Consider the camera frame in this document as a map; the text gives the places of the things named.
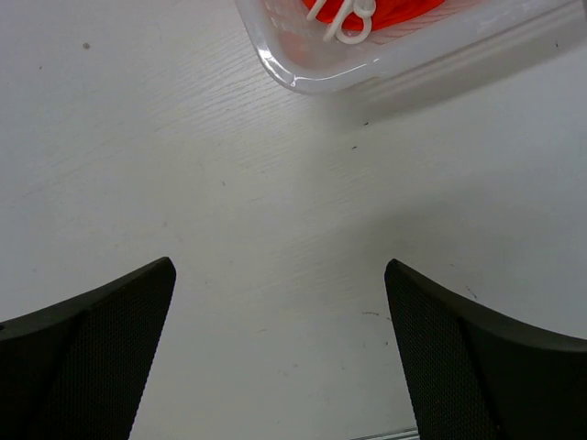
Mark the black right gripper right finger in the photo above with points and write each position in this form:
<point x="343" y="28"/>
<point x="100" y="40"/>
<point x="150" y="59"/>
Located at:
<point x="474" y="373"/>

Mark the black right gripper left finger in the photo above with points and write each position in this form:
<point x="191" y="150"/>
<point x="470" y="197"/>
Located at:
<point x="78" y="369"/>

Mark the orange shorts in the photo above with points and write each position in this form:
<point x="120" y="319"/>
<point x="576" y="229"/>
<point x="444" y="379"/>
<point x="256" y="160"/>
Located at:
<point x="352" y="21"/>

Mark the white plastic basket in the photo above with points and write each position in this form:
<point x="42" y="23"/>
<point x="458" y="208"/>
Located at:
<point x="292" y="50"/>

